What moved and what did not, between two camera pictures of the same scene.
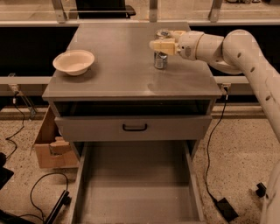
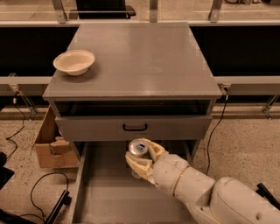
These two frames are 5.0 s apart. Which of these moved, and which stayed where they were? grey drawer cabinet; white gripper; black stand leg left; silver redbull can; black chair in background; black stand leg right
Moved: silver redbull can; white gripper
Stayed: grey drawer cabinet; black stand leg left; black stand leg right; black chair in background
